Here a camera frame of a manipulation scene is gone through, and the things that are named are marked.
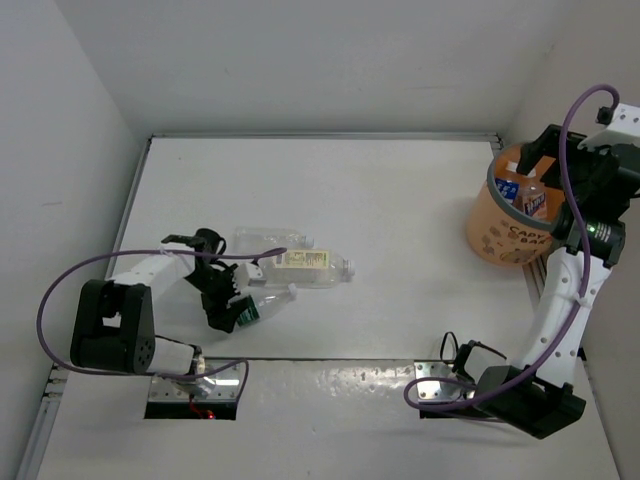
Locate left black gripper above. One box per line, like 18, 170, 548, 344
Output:
183, 263, 248, 331

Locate green label bottle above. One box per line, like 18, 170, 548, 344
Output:
232, 283, 298, 328

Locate square clear bottle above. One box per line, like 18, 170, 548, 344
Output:
517, 181, 547, 221

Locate clear unlabelled bottle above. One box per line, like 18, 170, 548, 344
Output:
232, 227, 314, 253

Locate blue label bottle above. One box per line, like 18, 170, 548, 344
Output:
495, 161, 521, 204

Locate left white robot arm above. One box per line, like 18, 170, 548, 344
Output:
70, 228, 246, 377

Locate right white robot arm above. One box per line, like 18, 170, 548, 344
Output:
453, 121, 639, 439

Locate orange bin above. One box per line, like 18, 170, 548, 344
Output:
466, 144, 564, 267

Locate yellow label lying bottle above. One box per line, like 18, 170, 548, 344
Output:
258, 249, 355, 289

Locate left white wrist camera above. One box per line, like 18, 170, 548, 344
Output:
233, 262, 266, 290

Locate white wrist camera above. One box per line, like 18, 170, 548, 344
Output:
578, 103, 640, 152
233, 262, 266, 290

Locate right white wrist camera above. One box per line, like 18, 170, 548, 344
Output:
578, 103, 640, 152

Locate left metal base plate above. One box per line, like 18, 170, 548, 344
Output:
148, 357, 249, 403

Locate metal base plate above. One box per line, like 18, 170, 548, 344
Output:
414, 361, 474, 403
148, 357, 249, 403

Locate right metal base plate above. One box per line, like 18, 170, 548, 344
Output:
414, 361, 474, 403

